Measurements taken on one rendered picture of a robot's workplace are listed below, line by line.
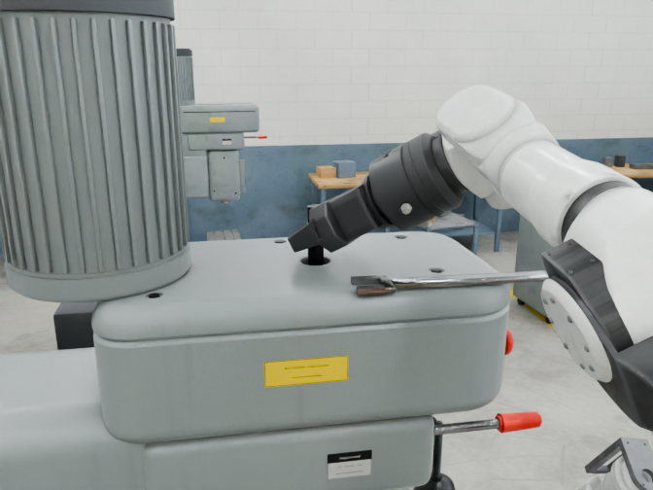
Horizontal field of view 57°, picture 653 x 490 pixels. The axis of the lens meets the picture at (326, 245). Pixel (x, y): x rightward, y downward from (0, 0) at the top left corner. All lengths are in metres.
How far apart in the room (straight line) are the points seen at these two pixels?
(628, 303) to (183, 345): 0.41
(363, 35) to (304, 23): 0.70
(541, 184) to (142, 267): 0.40
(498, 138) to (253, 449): 0.42
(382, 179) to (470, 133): 0.12
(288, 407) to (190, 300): 0.16
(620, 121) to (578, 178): 8.40
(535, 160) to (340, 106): 6.86
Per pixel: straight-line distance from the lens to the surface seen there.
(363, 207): 0.66
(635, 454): 0.82
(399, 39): 7.51
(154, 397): 0.66
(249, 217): 7.41
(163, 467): 0.72
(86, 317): 1.10
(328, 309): 0.63
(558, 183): 0.48
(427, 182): 0.63
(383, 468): 0.75
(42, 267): 0.67
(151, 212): 0.65
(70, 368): 0.83
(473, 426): 0.78
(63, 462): 0.74
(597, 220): 0.44
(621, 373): 0.42
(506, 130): 0.56
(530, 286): 5.59
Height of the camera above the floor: 2.12
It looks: 17 degrees down
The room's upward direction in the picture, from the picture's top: straight up
